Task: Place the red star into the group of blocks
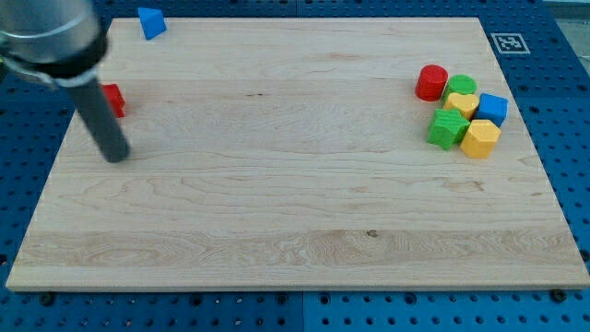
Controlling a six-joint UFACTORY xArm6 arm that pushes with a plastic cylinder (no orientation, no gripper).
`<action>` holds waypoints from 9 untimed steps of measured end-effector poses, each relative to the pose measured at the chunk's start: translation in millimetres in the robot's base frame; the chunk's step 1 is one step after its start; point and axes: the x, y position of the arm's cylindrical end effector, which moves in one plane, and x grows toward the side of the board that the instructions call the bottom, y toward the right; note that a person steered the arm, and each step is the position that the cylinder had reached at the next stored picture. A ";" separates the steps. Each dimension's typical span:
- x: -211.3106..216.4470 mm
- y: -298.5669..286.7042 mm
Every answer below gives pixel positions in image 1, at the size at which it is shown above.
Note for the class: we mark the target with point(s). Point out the yellow hexagon block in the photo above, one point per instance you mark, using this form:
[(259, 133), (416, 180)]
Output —
[(480, 139)]

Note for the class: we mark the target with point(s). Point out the red cylinder block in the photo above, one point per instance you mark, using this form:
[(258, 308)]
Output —
[(431, 82)]

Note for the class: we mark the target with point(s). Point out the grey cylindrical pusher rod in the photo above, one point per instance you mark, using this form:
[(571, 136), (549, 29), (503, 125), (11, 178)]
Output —
[(98, 117)]

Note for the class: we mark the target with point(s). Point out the yellow heart block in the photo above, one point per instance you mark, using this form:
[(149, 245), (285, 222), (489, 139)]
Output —
[(465, 104)]

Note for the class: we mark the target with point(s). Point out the green cylinder block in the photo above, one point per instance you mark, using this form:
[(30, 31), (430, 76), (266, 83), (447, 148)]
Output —
[(462, 84)]

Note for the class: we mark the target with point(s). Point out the white fiducial marker tag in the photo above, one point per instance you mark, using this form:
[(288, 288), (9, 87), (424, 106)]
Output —
[(509, 43)]

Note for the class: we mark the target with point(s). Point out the red star block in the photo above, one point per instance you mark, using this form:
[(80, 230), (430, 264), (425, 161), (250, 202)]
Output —
[(115, 98)]

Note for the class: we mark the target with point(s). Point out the wooden board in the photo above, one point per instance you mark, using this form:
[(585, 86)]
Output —
[(290, 154)]

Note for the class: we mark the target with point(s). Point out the blue cube block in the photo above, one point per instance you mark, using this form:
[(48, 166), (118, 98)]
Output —
[(492, 108)]

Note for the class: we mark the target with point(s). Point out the blue triangle block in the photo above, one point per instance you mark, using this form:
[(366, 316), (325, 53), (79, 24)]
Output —
[(152, 22)]

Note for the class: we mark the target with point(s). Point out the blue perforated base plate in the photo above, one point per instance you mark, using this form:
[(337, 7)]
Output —
[(551, 89)]

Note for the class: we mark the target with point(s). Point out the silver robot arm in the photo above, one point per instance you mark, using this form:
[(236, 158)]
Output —
[(54, 43)]

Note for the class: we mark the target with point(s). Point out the green star block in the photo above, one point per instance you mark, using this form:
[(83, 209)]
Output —
[(446, 128)]

